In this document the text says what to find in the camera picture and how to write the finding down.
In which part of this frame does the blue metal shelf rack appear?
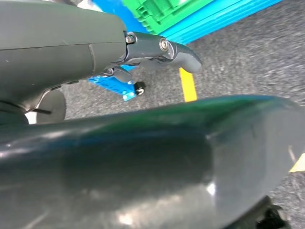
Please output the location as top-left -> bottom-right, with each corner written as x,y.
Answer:
88,0 -> 284,103

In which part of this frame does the green plastic crate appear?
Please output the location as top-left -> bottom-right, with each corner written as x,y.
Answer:
121,0 -> 215,35

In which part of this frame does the yellow floor tape square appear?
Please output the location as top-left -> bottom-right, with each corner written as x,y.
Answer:
179,67 -> 305,173

